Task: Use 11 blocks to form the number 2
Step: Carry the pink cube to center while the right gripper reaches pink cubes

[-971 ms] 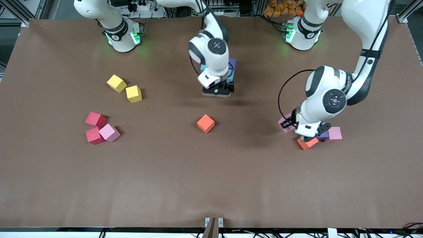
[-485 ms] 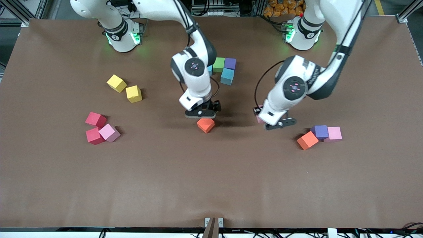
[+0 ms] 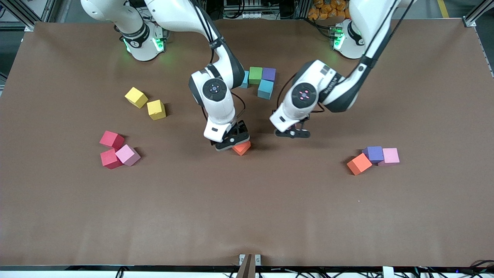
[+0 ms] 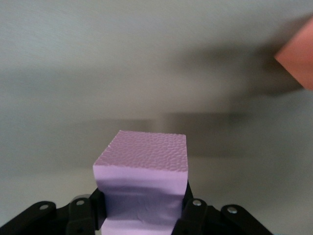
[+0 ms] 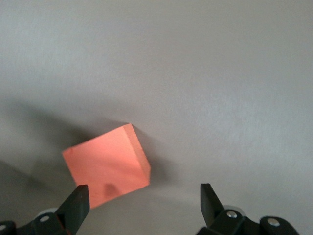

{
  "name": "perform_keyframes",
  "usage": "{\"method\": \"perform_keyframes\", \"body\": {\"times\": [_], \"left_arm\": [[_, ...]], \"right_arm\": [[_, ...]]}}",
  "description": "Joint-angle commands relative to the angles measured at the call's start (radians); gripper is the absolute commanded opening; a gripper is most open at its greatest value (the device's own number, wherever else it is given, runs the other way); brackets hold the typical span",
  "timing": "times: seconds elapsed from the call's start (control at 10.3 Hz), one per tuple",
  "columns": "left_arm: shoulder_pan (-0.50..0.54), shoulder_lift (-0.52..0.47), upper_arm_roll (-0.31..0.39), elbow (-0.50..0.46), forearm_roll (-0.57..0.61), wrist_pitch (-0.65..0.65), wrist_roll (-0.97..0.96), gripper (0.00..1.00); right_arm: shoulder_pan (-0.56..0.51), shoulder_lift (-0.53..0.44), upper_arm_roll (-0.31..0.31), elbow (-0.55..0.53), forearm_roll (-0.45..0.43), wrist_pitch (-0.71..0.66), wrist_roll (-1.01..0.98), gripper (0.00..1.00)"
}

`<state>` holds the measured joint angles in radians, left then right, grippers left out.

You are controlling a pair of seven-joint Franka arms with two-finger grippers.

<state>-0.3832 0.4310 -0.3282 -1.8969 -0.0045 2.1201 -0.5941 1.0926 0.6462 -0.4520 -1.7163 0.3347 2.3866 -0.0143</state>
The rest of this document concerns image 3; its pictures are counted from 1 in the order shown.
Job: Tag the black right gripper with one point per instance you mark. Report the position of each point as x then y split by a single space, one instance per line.
240 130

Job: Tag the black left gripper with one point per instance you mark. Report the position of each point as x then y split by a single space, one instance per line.
304 119

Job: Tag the orange foam cube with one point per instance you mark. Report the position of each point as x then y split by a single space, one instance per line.
359 163
243 149

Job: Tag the light cyan foam cube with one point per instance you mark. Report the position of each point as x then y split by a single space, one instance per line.
265 88

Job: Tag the blue foam cube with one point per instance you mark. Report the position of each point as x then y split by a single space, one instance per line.
246 80

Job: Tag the green foam cube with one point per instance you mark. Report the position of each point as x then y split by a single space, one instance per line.
255 74

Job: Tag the purple foam cube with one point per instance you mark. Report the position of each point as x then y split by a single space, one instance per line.
269 73
373 153

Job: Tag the pink foam cube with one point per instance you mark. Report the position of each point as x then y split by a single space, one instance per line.
127 154
391 156

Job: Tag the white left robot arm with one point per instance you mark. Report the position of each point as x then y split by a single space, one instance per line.
293 112

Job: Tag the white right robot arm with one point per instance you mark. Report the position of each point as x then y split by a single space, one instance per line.
218 112

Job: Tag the brown table cover sheet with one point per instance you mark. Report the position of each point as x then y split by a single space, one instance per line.
247 200

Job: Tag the yellow foam cube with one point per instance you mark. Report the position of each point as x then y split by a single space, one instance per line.
156 109
136 96

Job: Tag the pile of orange fruits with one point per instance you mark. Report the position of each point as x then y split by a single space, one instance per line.
328 9

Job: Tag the white electronics rack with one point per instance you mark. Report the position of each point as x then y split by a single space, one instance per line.
247 9

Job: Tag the red foam cube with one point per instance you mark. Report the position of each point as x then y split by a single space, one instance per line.
111 139
109 159

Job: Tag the brown tapered pole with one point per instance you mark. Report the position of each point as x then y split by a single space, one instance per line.
247 270

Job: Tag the white plastic block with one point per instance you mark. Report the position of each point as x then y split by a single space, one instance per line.
388 272

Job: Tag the small metal bracket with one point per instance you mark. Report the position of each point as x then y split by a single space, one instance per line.
250 258

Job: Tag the aluminium frame profile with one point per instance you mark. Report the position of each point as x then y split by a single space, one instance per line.
23 11
478 13

